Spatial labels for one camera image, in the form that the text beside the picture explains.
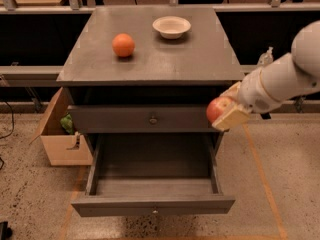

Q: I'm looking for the red apple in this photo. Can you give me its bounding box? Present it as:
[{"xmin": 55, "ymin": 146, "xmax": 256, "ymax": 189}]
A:
[{"xmin": 206, "ymin": 96, "xmax": 233, "ymax": 123}]

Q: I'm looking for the black cable on floor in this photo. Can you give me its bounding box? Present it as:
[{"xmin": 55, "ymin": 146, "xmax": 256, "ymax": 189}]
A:
[{"xmin": 0, "ymin": 100, "xmax": 16, "ymax": 170}]

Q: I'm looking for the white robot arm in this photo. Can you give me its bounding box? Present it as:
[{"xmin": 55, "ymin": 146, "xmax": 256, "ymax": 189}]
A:
[{"xmin": 206, "ymin": 21, "xmax": 320, "ymax": 131}]

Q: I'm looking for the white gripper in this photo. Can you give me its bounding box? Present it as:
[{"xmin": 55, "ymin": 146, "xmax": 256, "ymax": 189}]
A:
[{"xmin": 212, "ymin": 67, "xmax": 282, "ymax": 131}]

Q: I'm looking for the orange fruit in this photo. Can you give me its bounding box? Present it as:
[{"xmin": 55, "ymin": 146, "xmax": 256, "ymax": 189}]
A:
[{"xmin": 112, "ymin": 33, "xmax": 135, "ymax": 57}]

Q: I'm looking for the open grey middle drawer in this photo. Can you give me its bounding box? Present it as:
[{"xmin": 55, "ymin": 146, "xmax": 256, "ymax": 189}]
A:
[{"xmin": 72, "ymin": 133, "xmax": 235, "ymax": 217}]

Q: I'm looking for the white paper bowl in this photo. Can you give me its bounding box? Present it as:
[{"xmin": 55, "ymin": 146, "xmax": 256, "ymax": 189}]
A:
[{"xmin": 152, "ymin": 16, "xmax": 191, "ymax": 40}]

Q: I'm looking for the closed grey top drawer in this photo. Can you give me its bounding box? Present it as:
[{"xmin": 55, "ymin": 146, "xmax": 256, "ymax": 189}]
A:
[{"xmin": 68, "ymin": 105, "xmax": 217, "ymax": 133}]

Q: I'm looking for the cardboard box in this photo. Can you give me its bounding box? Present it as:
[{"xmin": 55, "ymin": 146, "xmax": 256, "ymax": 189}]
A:
[{"xmin": 31, "ymin": 88, "xmax": 93, "ymax": 166}]

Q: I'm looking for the grey metal railing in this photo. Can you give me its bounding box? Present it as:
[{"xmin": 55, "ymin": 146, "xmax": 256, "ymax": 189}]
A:
[{"xmin": 0, "ymin": 0, "xmax": 320, "ymax": 115}]

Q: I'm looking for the grey wooden drawer cabinet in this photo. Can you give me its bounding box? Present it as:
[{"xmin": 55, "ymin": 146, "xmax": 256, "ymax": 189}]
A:
[{"xmin": 55, "ymin": 5, "xmax": 248, "ymax": 198}]

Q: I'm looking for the green item in box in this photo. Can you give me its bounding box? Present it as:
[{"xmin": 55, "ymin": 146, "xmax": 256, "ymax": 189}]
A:
[{"xmin": 60, "ymin": 114, "xmax": 74, "ymax": 135}]

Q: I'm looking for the clear sanitizer pump bottle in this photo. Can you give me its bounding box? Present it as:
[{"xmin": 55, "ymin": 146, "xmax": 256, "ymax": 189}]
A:
[{"xmin": 257, "ymin": 47, "xmax": 273, "ymax": 66}]

